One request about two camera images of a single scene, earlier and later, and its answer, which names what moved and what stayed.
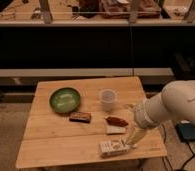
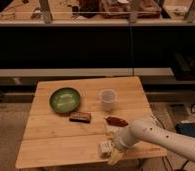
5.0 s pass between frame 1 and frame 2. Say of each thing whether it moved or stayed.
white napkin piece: stayed
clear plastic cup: stayed
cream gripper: moved
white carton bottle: stayed
